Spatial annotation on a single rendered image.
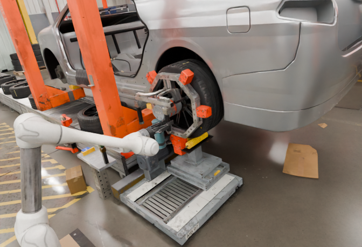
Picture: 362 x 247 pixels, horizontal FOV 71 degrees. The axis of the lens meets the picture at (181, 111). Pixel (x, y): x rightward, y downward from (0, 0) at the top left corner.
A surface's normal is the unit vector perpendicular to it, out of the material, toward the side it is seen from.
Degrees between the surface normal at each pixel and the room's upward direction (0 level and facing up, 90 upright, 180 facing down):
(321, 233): 0
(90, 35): 90
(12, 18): 90
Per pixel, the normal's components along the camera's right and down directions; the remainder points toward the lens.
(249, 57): -0.68, 0.36
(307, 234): -0.14, -0.92
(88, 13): 0.72, 0.17
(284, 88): -0.51, 0.41
